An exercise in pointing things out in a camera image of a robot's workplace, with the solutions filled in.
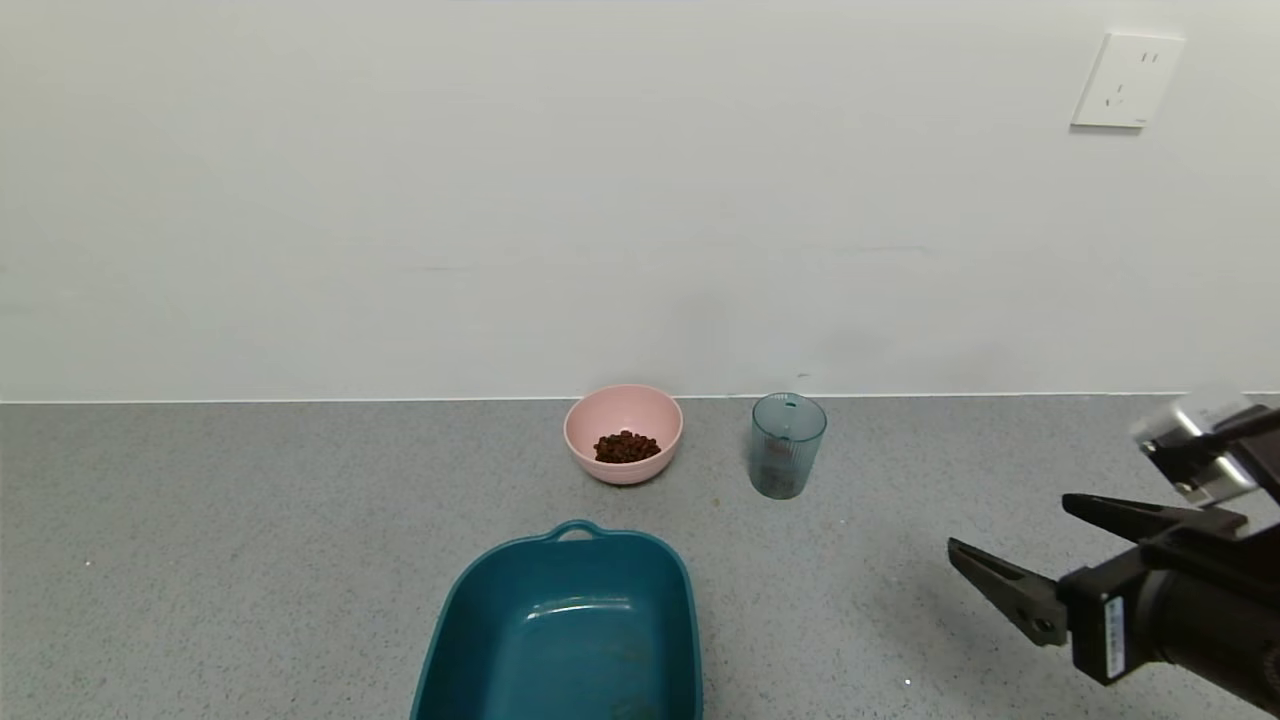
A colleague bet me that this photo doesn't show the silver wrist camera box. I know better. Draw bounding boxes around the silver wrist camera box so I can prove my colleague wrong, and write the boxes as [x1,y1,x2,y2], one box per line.
[1131,397,1264,505]

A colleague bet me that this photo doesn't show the brown coffee beans pile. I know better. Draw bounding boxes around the brown coffee beans pile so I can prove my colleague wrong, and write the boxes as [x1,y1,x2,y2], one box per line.
[593,430,662,465]

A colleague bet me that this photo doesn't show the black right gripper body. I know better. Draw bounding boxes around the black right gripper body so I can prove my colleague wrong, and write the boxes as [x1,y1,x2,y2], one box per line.
[1056,507,1280,719]

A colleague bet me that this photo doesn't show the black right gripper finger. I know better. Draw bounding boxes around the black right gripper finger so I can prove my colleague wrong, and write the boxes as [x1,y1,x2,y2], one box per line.
[1061,492,1248,544]
[947,537,1069,648]

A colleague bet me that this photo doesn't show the pink plastic bowl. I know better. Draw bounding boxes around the pink plastic bowl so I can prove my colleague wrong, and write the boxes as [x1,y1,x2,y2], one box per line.
[563,384,685,486]

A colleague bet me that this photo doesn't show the white wall socket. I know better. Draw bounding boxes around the white wall socket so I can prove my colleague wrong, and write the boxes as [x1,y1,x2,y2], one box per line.
[1071,33,1187,129]

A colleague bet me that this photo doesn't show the teal plastic basin tray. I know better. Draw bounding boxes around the teal plastic basin tray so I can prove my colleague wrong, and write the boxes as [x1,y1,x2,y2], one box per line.
[410,519,704,720]

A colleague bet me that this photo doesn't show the translucent blue ribbed cup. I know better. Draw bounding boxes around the translucent blue ribbed cup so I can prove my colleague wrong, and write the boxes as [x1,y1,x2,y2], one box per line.
[751,392,828,500]

